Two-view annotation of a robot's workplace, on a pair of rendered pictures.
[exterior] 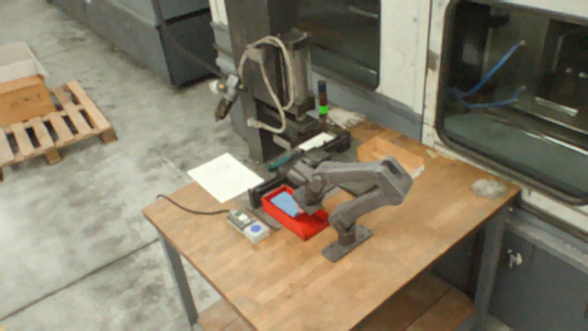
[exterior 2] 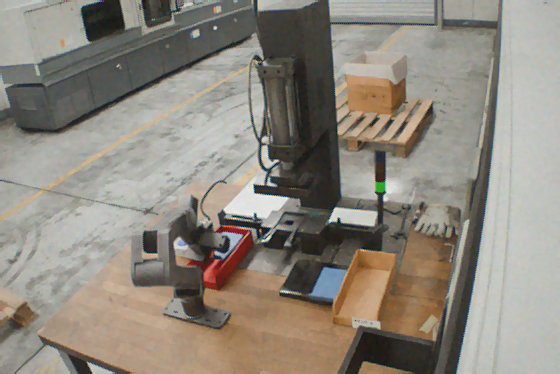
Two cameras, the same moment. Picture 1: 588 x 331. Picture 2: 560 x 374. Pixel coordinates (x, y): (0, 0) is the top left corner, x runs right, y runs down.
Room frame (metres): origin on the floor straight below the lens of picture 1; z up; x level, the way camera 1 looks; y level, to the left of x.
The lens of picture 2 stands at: (1.04, -1.17, 1.81)
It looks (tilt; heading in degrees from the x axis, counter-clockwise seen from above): 29 degrees down; 61
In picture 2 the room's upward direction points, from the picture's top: 7 degrees counter-clockwise
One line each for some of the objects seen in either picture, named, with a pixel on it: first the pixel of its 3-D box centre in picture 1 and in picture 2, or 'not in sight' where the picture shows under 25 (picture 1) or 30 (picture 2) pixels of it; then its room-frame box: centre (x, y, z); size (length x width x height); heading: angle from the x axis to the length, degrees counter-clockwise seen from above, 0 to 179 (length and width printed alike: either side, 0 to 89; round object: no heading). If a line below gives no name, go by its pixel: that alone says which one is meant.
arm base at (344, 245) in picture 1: (346, 234); (192, 304); (1.26, -0.17, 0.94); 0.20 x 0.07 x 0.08; 126
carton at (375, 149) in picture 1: (390, 160); (367, 288); (1.69, -0.42, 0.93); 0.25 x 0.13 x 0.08; 36
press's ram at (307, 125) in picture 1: (285, 104); (291, 144); (1.73, -0.02, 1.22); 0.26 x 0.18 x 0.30; 36
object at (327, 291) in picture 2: not in sight; (327, 282); (1.62, -0.33, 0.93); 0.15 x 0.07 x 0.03; 37
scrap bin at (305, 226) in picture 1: (294, 211); (219, 255); (1.43, 0.00, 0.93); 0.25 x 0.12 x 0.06; 36
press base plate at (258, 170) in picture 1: (299, 169); (312, 234); (1.76, -0.04, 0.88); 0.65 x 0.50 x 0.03; 126
